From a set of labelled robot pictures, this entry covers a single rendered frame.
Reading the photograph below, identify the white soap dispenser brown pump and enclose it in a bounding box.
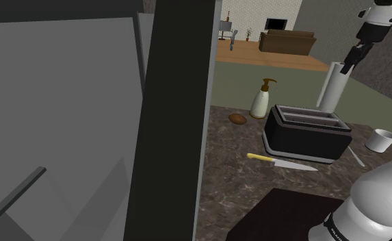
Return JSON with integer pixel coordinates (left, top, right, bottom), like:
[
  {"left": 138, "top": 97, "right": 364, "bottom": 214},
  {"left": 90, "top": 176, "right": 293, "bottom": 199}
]
[{"left": 249, "top": 78, "right": 278, "bottom": 120}]

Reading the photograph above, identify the white cup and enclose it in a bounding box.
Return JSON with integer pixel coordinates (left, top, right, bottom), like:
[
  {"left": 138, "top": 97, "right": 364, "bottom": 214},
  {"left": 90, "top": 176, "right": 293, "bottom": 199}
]
[{"left": 364, "top": 128, "right": 392, "bottom": 154}]

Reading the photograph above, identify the yellow-handled kitchen knife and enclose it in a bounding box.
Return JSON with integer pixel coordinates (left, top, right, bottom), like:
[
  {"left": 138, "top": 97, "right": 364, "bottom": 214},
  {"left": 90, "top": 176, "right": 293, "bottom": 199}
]
[{"left": 246, "top": 152, "right": 319, "bottom": 173}]

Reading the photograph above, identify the grey refrigerator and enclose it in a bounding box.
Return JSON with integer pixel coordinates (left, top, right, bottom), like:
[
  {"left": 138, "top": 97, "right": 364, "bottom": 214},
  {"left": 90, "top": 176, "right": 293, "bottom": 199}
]
[{"left": 0, "top": 0, "right": 224, "bottom": 241}]

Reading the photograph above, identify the black television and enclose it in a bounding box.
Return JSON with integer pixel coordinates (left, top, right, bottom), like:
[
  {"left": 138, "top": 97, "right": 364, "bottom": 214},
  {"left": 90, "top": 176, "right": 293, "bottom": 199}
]
[{"left": 264, "top": 18, "right": 289, "bottom": 31}]

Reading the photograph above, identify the white slim utensil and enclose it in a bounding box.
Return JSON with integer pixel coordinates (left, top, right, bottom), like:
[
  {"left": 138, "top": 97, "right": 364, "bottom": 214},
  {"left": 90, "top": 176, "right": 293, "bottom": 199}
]
[{"left": 347, "top": 145, "right": 366, "bottom": 168}]

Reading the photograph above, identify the brown sofa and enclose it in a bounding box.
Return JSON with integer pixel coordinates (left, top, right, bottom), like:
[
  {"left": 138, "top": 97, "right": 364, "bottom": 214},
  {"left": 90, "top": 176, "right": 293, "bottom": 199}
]
[{"left": 258, "top": 29, "right": 318, "bottom": 57}]

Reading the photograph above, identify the dark robot stand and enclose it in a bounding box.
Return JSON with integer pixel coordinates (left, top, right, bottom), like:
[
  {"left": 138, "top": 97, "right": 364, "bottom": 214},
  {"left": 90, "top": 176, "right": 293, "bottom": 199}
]
[{"left": 225, "top": 187, "right": 347, "bottom": 241}]

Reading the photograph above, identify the black two-slot toaster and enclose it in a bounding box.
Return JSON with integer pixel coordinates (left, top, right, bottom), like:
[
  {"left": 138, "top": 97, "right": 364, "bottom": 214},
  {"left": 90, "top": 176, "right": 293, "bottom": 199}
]
[{"left": 261, "top": 103, "right": 354, "bottom": 165}]

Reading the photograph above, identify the blue-grey floor figure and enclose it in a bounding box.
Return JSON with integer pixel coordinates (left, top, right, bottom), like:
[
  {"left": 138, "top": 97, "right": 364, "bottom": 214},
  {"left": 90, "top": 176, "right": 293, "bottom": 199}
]
[{"left": 229, "top": 29, "right": 239, "bottom": 52}]

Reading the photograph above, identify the white paper towel roll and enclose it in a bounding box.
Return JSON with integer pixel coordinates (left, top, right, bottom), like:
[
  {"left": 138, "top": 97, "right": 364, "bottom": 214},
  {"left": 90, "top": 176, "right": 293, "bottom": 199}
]
[{"left": 315, "top": 61, "right": 355, "bottom": 114}]

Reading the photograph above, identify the brown potato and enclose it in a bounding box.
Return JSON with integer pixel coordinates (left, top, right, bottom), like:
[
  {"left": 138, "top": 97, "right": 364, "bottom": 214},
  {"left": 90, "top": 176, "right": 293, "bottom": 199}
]
[{"left": 228, "top": 113, "right": 248, "bottom": 126}]

